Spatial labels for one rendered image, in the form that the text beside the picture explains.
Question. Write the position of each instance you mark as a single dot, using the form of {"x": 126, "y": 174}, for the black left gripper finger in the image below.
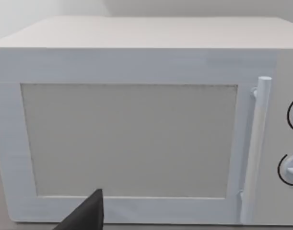
{"x": 91, "y": 213}

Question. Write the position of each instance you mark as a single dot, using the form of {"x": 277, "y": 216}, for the pale microwave oven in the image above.
{"x": 141, "y": 33}

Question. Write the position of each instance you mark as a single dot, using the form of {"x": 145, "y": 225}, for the pale microwave door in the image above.
{"x": 127, "y": 139}

